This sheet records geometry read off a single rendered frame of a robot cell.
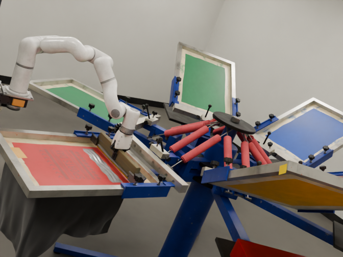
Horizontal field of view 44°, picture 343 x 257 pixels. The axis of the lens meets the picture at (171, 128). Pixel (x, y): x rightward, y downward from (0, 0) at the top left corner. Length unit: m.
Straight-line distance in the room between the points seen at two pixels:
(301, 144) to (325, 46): 3.06
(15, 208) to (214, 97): 2.10
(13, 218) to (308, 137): 2.37
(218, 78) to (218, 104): 0.33
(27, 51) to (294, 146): 2.16
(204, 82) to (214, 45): 3.91
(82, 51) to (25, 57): 0.32
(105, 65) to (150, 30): 4.74
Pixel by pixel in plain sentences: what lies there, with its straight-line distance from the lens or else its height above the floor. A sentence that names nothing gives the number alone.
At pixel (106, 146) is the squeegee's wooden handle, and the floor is 1.02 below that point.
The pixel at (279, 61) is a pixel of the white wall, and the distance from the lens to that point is 6.74.
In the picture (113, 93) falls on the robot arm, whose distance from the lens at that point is 2.21.
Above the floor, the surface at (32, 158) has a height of 0.96.
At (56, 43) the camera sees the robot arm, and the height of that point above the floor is 1.48.
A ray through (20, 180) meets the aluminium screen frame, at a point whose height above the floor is 0.98.
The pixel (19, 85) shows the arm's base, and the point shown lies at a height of 1.19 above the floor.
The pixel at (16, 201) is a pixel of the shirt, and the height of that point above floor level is 0.76.
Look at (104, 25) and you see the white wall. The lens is 6.49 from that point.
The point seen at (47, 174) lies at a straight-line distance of 2.09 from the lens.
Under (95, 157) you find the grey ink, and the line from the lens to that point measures 2.38.
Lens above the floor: 1.93
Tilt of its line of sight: 17 degrees down
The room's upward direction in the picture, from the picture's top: 22 degrees clockwise
